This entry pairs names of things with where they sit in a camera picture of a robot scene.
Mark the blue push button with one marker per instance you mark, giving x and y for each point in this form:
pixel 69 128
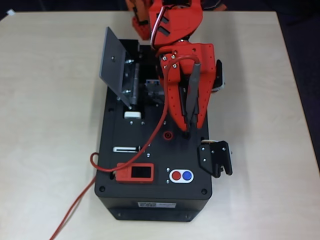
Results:
pixel 187 175

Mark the red push button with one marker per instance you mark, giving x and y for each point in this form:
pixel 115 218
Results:
pixel 176 175

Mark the small orange plastic part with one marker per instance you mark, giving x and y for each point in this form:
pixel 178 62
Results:
pixel 221 7

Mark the black corner housing block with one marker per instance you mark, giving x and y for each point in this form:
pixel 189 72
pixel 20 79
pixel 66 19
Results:
pixel 128 47

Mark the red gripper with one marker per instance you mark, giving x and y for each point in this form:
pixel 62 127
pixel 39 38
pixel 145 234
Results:
pixel 203 65

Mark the orange table clamp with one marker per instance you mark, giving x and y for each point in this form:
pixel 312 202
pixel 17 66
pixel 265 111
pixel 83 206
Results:
pixel 132 5

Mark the red display module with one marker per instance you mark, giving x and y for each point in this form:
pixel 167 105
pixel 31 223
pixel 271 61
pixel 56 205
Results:
pixel 137 172

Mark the black task box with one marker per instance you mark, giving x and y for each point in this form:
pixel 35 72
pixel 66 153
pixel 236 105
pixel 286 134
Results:
pixel 155 160

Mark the white slider rail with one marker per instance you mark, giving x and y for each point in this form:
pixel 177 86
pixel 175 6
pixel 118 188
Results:
pixel 122 149

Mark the white button housing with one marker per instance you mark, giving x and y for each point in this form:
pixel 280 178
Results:
pixel 170 176

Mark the white label sticker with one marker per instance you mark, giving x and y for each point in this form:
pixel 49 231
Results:
pixel 157 205

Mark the small white connector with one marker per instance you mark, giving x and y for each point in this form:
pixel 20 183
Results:
pixel 10 12

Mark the white slider block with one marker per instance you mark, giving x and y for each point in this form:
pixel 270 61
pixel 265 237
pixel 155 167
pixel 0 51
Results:
pixel 132 115

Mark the red robot arm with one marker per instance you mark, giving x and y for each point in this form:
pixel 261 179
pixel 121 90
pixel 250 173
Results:
pixel 180 25

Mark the grey hinged door panel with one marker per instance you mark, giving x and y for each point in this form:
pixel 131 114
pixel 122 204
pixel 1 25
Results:
pixel 112 65

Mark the grey test probe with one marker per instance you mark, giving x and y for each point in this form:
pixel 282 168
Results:
pixel 193 100

